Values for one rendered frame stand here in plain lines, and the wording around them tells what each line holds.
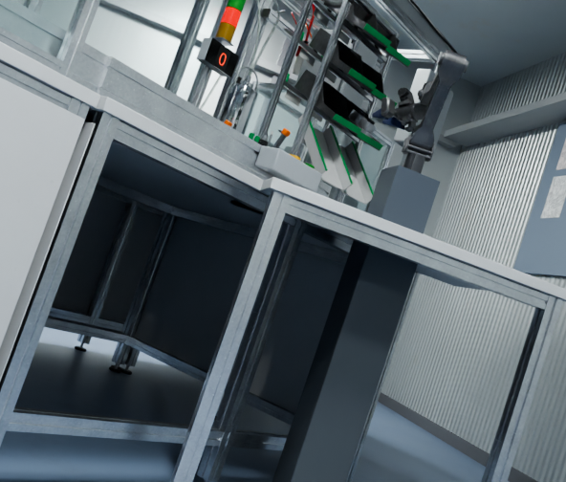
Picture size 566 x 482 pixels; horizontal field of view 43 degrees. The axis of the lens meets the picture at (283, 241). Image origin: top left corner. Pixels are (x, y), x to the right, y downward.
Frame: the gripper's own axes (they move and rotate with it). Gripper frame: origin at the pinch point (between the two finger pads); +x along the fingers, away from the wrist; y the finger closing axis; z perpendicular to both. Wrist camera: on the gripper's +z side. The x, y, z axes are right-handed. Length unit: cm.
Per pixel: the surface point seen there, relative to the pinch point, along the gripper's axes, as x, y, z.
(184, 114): -1, 90, -32
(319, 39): 19.6, 16.1, 26.3
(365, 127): 6.5, 2.4, -3.6
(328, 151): 17.7, 7.7, -12.5
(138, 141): -5, 105, -44
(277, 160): -6, 60, -35
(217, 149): 1, 76, -36
